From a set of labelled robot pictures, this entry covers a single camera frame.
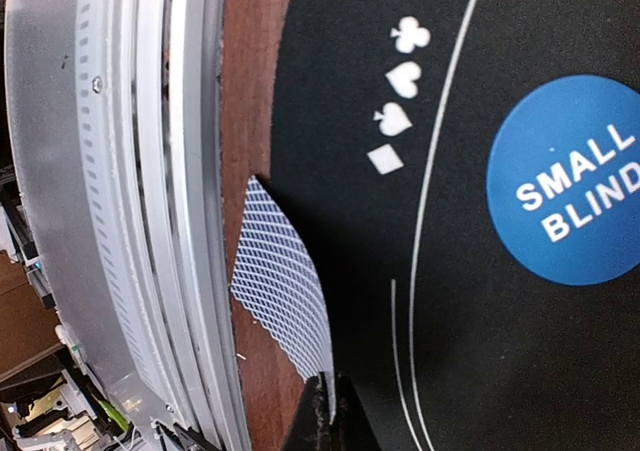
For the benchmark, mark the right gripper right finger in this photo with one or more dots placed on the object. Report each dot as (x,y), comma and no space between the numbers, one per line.
(350,429)

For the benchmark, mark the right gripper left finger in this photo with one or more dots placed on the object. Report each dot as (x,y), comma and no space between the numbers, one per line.
(310,428)

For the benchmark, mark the single blue playing card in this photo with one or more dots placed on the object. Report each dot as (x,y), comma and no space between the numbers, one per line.
(275,279)

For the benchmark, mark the blue small blind button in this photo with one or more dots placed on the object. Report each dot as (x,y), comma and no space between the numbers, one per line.
(563,180)

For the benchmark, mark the round black poker mat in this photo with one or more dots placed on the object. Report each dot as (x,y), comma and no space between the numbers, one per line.
(385,113)

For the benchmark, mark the aluminium front rail frame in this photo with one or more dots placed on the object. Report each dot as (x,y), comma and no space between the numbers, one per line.
(114,117)

